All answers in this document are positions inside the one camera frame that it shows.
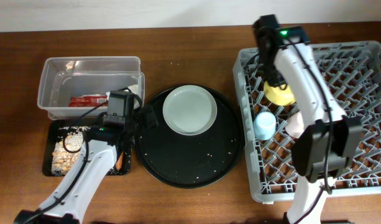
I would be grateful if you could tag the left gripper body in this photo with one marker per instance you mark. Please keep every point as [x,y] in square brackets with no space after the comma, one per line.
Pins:
[152,121]

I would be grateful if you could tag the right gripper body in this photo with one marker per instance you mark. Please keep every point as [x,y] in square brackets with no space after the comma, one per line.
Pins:
[273,76]

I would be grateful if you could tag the yellow bowl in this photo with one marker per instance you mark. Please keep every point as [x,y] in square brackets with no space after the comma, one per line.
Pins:
[279,95]

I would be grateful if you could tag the white tissue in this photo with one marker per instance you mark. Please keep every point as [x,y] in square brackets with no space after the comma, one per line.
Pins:
[133,89]

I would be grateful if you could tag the grey plate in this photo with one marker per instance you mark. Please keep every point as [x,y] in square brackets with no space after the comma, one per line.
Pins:
[189,110]

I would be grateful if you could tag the blue cup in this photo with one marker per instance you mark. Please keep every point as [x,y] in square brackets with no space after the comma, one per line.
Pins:
[264,125]

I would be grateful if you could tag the pink cup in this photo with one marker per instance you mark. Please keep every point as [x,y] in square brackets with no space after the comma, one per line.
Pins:
[295,126]

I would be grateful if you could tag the red snack wrapper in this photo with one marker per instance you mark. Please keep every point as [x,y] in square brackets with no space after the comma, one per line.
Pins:
[87,100]

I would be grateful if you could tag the orange carrot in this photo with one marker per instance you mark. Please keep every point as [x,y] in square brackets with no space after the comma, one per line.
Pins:
[118,164]

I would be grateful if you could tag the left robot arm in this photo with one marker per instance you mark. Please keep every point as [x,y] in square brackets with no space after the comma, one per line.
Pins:
[102,145]

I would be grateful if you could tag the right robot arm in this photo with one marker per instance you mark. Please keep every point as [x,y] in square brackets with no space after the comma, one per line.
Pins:
[330,139]

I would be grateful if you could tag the grey dishwasher rack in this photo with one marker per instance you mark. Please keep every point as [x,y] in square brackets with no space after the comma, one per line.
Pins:
[352,71]

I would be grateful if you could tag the round black serving tray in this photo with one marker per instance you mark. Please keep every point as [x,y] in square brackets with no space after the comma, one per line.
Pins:
[189,162]

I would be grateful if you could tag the clear plastic bin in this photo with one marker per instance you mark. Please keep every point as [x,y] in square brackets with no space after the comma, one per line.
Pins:
[64,77]

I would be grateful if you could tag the black rectangular tray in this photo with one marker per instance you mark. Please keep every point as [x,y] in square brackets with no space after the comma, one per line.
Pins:
[57,130]

